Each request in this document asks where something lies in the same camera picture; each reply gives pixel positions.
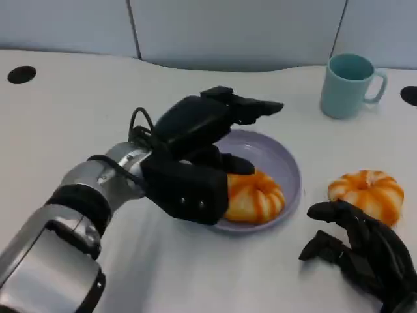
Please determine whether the pale green mug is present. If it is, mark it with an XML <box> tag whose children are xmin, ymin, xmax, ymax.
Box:
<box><xmin>319</xmin><ymin>53</ymin><xmax>388</xmax><ymax>120</ymax></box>

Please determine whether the lilac plate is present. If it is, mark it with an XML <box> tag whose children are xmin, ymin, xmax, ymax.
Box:
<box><xmin>208</xmin><ymin>129</ymin><xmax>302</xmax><ymax>233</ymax></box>

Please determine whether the black table cable hole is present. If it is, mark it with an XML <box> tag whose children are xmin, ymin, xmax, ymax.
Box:
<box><xmin>399</xmin><ymin>85</ymin><xmax>417</xmax><ymax>106</ymax></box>
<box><xmin>7</xmin><ymin>65</ymin><xmax>37</xmax><ymax>85</ymax></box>

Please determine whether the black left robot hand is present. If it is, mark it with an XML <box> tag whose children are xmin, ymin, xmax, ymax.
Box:
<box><xmin>151</xmin><ymin>86</ymin><xmax>284</xmax><ymax>175</ymax></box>

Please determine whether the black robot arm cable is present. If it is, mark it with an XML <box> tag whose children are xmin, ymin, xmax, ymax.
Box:
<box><xmin>86</xmin><ymin>155</ymin><xmax>146</xmax><ymax>190</ymax></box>
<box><xmin>129</xmin><ymin>106</ymin><xmax>167</xmax><ymax>154</ymax></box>

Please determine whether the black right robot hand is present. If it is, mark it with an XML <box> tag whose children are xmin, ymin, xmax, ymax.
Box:
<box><xmin>298</xmin><ymin>200</ymin><xmax>417</xmax><ymax>313</ymax></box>

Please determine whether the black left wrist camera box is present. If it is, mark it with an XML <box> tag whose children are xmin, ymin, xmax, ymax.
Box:
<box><xmin>140</xmin><ymin>155</ymin><xmax>229</xmax><ymax>226</ymax></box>

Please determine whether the orange and white toy bread roll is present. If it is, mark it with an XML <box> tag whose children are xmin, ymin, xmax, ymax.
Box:
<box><xmin>223</xmin><ymin>169</ymin><xmax>287</xmax><ymax>224</ymax></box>
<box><xmin>327</xmin><ymin>169</ymin><xmax>405</xmax><ymax>227</ymax></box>

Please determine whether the blue-grey partition panel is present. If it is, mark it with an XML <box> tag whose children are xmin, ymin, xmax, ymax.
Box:
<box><xmin>332</xmin><ymin>0</ymin><xmax>417</xmax><ymax>70</ymax></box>
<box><xmin>0</xmin><ymin>0</ymin><xmax>141</xmax><ymax>60</ymax></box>
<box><xmin>126</xmin><ymin>0</ymin><xmax>347</xmax><ymax>73</ymax></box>

